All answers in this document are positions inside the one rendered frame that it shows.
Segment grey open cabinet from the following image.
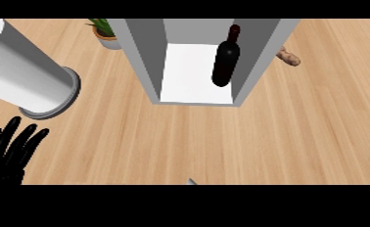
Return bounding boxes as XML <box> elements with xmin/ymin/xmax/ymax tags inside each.
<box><xmin>104</xmin><ymin>19</ymin><xmax>301</xmax><ymax>108</ymax></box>

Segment potted green plant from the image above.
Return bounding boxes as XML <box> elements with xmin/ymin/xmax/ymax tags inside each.
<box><xmin>85</xmin><ymin>19</ymin><xmax>122</xmax><ymax>51</ymax></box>

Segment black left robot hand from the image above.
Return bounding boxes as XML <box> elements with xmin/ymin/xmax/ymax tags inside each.
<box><xmin>0</xmin><ymin>115</ymin><xmax>50</xmax><ymax>186</ymax></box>

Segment brown bread loaf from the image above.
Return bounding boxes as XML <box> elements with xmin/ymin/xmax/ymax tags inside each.
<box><xmin>276</xmin><ymin>45</ymin><xmax>301</xmax><ymax>68</ymax></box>

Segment dark red wine bottle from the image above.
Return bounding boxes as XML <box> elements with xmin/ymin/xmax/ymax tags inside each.
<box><xmin>209</xmin><ymin>23</ymin><xmax>242</xmax><ymax>88</ymax></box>

